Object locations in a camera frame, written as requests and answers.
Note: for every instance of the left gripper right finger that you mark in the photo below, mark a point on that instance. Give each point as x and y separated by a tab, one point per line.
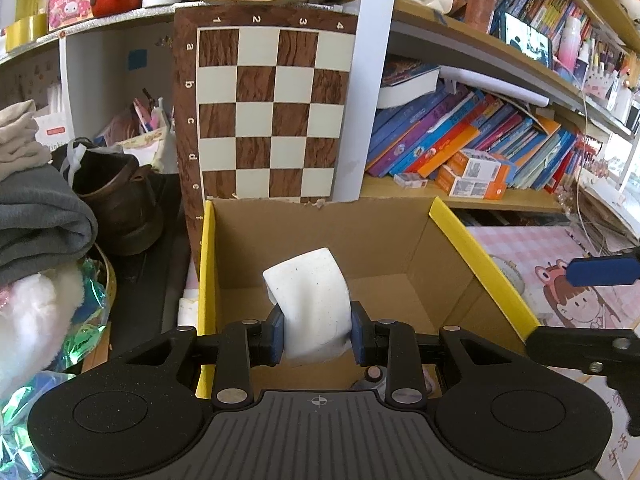
398	348

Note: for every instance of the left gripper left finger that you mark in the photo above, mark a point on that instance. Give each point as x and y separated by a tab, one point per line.
234	352

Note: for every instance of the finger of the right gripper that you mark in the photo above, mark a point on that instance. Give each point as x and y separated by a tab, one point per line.
603	271
591	350

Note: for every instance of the blue toy car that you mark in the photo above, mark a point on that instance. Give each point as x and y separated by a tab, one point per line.
374	378

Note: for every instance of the white foam block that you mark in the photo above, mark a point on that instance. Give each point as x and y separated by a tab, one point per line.
312	293

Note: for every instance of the stack of papers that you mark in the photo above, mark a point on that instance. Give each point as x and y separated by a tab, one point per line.
609	224

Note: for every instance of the yellow cardboard box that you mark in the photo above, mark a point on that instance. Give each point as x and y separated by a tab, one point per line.
406	259

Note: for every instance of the pink cartoon desk mat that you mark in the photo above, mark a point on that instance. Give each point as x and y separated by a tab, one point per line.
534	258

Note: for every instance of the lower orange white carton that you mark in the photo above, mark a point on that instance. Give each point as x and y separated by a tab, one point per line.
460	187

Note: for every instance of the orange white carton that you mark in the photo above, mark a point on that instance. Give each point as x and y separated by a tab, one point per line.
460	187
478	166

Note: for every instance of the small red white box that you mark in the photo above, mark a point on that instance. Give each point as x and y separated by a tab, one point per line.
410	180

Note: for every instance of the brown leather shoe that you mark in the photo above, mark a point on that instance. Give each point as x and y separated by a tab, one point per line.
118	190

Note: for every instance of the upper orange white carton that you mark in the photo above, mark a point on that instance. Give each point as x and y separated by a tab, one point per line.
478	166

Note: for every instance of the row of leaning books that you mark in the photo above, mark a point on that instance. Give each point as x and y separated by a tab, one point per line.
423	134

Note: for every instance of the white plush toy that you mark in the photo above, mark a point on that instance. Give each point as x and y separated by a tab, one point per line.
36	313

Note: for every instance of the grey folded cloth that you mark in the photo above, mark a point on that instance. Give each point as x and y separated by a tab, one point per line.
43	223

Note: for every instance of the blue picture tablet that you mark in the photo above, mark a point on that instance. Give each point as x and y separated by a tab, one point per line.
526	39

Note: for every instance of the brown chessboard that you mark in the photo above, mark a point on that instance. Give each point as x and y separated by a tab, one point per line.
259	99

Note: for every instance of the iridescent green wrapping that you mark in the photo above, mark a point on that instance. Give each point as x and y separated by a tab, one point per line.
18	456

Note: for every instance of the wooden bookshelf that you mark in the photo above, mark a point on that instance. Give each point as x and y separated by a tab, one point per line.
91	95

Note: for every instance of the beige folded cloth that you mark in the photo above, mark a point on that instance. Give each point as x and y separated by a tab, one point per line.
19	148

